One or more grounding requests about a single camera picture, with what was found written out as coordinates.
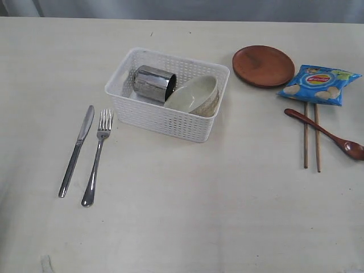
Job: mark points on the silver metal fork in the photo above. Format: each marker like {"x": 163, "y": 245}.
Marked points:
{"x": 103, "y": 132}

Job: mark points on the silver table knife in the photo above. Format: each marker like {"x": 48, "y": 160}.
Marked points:
{"x": 85, "y": 127}

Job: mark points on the brown wooden plate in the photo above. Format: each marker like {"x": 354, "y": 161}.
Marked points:
{"x": 263, "y": 66}

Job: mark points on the blue chips bag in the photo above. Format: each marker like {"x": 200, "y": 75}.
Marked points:
{"x": 318, "y": 85}

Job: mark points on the dark wooden spoon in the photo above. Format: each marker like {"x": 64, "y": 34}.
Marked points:
{"x": 350, "y": 148}

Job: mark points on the speckled ceramic bowl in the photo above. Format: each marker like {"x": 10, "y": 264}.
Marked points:
{"x": 198, "y": 96}

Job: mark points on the white perforated plastic basket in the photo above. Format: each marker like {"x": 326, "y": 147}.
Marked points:
{"x": 152, "y": 115}

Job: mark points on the shiny steel cup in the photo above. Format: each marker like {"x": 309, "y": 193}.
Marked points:
{"x": 153, "y": 83}

